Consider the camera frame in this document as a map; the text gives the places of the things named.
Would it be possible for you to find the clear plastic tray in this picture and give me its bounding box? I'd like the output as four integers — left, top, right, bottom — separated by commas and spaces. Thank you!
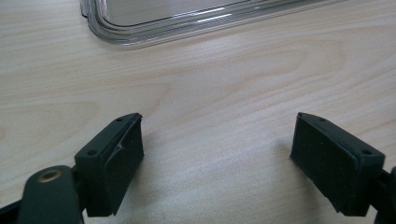
78, 0, 349, 50

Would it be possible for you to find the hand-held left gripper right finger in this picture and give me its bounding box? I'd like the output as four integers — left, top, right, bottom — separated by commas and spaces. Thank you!
290, 111, 386, 217

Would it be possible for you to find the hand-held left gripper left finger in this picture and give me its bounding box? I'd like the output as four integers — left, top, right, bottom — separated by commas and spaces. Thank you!
74, 112, 145, 218

